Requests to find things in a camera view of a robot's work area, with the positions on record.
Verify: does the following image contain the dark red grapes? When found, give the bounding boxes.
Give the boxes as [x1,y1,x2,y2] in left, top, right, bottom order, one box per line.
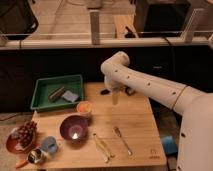
[18,121,37,148]

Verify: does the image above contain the blue box on floor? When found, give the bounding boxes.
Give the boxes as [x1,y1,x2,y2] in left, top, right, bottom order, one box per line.
[161,136,178,155]

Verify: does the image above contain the metal fork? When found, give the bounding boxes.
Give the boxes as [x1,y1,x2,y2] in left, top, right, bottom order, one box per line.
[113,126,133,156]

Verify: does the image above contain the red plate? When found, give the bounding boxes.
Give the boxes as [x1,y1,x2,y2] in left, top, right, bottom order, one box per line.
[6,133,36,154]

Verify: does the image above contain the green plastic tray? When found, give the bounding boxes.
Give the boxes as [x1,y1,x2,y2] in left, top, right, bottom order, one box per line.
[31,75,84,112]

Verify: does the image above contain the grey railing post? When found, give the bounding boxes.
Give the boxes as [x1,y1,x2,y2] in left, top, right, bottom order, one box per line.
[90,10,100,45]

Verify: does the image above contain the purple bowl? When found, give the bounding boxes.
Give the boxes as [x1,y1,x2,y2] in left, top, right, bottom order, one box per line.
[60,115,88,141]

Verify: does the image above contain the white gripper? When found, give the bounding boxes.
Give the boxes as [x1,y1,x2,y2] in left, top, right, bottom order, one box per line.
[104,76,124,105]

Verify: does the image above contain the wooden table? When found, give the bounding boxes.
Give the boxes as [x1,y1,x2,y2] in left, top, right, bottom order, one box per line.
[19,81,168,171]

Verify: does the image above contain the orange cup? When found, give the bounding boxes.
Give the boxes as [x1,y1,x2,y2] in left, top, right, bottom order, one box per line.
[76,101,92,117]

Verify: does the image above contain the black chair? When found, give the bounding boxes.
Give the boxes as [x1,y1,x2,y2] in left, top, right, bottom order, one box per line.
[0,0,39,40]

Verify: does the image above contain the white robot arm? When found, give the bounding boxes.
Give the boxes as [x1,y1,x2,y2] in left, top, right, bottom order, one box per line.
[101,51,213,171]

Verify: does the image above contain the blue grey sponge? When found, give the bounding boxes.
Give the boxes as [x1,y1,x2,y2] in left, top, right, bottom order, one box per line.
[62,90,79,102]

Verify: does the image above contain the blue cup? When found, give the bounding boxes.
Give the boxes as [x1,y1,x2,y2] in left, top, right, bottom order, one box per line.
[40,136,59,155]

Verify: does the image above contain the brown block in tray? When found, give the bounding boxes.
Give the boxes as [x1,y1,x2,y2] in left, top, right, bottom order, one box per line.
[49,87,65,102]

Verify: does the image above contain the small metal pot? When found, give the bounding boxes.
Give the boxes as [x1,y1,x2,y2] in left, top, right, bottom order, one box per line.
[15,148,45,169]

